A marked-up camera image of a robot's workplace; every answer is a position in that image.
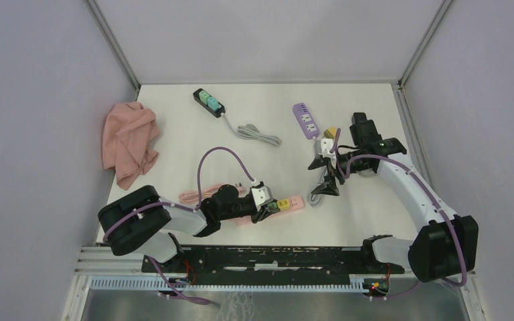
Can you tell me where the pink cloth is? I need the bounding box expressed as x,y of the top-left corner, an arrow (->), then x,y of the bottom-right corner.
102,102 -> 161,191

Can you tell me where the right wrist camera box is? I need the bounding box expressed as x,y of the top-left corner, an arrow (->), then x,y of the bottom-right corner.
314,138 -> 337,167

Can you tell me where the teal charger on far strip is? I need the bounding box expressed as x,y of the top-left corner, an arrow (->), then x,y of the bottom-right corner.
198,90 -> 211,104

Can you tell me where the purple power strip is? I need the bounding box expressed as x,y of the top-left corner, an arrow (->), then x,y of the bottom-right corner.
292,103 -> 320,140

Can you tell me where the white slotted cable duct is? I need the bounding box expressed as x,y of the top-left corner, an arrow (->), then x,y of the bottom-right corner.
89,274 -> 391,294

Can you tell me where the grey cable of far strip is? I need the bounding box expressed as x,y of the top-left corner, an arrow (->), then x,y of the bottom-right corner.
221,113 -> 282,148

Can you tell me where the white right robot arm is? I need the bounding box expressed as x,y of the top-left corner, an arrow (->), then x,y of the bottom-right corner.
309,112 -> 479,287

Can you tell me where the pink power strip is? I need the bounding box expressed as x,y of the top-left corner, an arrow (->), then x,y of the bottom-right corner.
233,195 -> 305,226

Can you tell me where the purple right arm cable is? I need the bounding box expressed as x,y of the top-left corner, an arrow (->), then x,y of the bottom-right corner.
332,128 -> 468,302

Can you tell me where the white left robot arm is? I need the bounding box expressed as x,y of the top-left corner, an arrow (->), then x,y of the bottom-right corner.
98,183 -> 281,272

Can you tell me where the black power strip far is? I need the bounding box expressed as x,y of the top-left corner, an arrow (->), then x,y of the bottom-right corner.
193,88 -> 226,118

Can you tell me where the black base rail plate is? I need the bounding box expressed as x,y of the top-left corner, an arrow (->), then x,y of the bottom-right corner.
161,245 -> 405,286

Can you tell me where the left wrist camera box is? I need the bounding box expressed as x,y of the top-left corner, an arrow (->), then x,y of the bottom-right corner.
250,181 -> 274,210

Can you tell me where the yellow usb charger plug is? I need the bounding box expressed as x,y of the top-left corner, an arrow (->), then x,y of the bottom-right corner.
323,126 -> 338,139

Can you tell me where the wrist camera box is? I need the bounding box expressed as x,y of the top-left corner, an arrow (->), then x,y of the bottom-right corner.
314,138 -> 337,167
250,181 -> 274,210

